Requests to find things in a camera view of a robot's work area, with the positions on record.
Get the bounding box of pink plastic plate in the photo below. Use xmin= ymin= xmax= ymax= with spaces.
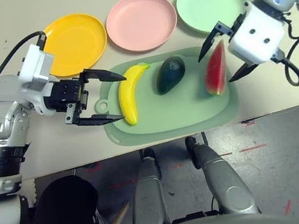
xmin=101 ymin=0 xmax=183 ymax=57

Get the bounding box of yellow plastic plate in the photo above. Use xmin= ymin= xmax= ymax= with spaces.
xmin=39 ymin=9 xmax=113 ymax=80

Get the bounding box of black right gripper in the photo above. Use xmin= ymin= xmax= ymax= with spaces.
xmin=191 ymin=12 xmax=260 ymax=88

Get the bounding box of silver robot leg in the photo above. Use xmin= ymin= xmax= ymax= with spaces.
xmin=120 ymin=147 xmax=170 ymax=224
xmin=185 ymin=126 xmax=261 ymax=224

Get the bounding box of red toy watermelon slice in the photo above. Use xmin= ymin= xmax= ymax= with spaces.
xmin=198 ymin=39 xmax=234 ymax=98

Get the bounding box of yellow toy banana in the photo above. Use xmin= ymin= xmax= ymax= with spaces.
xmin=114 ymin=61 xmax=160 ymax=127

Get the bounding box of green silicone mat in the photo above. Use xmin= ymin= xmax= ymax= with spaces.
xmin=87 ymin=41 xmax=244 ymax=152

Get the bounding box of silver right robot leg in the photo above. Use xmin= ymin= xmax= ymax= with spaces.
xmin=185 ymin=126 xmax=261 ymax=224

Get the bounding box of bystander black trouser leg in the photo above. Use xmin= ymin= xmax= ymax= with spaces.
xmin=14 ymin=170 xmax=105 ymax=224

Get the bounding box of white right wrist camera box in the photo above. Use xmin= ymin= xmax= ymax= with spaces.
xmin=220 ymin=0 xmax=293 ymax=71

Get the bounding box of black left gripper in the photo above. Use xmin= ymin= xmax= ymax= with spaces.
xmin=39 ymin=62 xmax=135 ymax=135

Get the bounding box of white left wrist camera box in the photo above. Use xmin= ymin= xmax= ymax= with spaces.
xmin=14 ymin=41 xmax=60 ymax=89

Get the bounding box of dark green toy avocado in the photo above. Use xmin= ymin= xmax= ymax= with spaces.
xmin=152 ymin=54 xmax=189 ymax=96

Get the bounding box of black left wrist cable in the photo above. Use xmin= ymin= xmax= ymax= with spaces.
xmin=0 ymin=30 xmax=54 ymax=84

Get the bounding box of mint green plastic plate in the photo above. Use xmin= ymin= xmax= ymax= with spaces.
xmin=175 ymin=0 xmax=254 ymax=40

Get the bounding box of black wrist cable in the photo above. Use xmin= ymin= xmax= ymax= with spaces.
xmin=266 ymin=15 xmax=299 ymax=90
xmin=0 ymin=30 xmax=54 ymax=84

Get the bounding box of silver left robot leg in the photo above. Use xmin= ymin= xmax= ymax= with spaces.
xmin=120 ymin=147 xmax=170 ymax=224

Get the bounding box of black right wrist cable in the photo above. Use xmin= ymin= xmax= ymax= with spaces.
xmin=266 ymin=15 xmax=299 ymax=90

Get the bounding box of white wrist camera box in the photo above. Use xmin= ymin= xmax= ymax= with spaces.
xmin=14 ymin=41 xmax=60 ymax=89
xmin=220 ymin=0 xmax=293 ymax=71

